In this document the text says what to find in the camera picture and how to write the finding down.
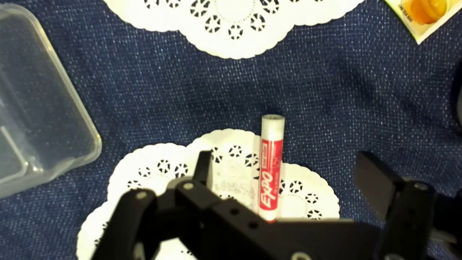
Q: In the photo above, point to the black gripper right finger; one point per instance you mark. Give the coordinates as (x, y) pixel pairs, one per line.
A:
(409, 217)

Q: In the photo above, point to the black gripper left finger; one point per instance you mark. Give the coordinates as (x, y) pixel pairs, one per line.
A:
(211, 225)

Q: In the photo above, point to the red Expo marker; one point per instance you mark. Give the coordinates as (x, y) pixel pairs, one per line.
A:
(272, 168)

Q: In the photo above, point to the orange tea bag packet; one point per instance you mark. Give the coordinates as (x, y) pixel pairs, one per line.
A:
(428, 12)

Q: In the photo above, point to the clear plastic container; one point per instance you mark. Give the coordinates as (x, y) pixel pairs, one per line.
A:
(38, 105)

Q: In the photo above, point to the white paper doily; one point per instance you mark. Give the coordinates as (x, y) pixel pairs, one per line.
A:
(236, 182)
(231, 12)

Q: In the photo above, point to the blue denim tablecloth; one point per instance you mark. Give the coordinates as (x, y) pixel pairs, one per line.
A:
(145, 95)

